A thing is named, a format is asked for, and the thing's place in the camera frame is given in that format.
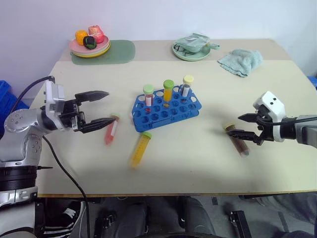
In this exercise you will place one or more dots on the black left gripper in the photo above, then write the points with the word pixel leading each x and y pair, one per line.
pixel 71 115

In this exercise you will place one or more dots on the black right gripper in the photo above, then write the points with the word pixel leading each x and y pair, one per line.
pixel 267 131

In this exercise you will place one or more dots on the yellow-capped brown liquid tube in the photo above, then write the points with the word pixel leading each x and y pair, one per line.
pixel 241 146

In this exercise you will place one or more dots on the green-capped red liquid tube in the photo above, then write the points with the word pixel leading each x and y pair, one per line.
pixel 110 135
pixel 148 88

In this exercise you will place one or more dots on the green-capped orange liquid tube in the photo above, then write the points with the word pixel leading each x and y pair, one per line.
pixel 168 94
pixel 138 151

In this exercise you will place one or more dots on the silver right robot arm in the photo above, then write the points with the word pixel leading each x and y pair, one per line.
pixel 307 134

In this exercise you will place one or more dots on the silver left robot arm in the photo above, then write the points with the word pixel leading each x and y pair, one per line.
pixel 19 121

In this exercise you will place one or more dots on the blue test tube rack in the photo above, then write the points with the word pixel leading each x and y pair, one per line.
pixel 143 126

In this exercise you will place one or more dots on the yellow-capped tube with white label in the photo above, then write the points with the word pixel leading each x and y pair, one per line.
pixel 188 79

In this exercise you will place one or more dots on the yellow plate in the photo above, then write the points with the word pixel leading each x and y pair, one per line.
pixel 91 56

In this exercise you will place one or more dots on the stack of pastel plates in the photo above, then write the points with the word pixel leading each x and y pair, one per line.
pixel 105 49

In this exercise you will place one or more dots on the green placemat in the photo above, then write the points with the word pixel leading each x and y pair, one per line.
pixel 121 52

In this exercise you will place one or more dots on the teal towel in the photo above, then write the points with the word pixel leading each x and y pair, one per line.
pixel 242 62

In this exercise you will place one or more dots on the pink plate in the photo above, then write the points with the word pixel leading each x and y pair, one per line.
pixel 74 45

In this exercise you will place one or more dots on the black and green toy fruit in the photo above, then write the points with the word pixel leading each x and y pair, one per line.
pixel 89 42

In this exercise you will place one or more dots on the orange toy fruit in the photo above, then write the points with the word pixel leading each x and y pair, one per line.
pixel 80 37

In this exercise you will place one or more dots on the blue plastic bin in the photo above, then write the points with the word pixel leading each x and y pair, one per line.
pixel 313 83

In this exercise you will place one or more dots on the red toy apple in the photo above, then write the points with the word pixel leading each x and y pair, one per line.
pixel 97 32

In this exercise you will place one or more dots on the blue plastic crate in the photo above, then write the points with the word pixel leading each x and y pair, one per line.
pixel 10 96

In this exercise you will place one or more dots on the mint green plate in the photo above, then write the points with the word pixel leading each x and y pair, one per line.
pixel 190 57

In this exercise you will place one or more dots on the dark rounded shape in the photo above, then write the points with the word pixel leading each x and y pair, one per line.
pixel 193 215

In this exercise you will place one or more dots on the black striped trouser leg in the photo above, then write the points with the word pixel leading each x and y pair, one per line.
pixel 57 228

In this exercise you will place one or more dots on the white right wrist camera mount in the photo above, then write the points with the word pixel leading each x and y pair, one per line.
pixel 270 102

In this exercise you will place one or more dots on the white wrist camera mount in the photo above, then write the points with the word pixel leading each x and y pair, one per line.
pixel 53 95
pixel 270 102

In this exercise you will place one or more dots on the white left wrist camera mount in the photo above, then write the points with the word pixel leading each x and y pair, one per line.
pixel 53 95

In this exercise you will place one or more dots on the black metal frame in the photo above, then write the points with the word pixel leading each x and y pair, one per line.
pixel 242 223

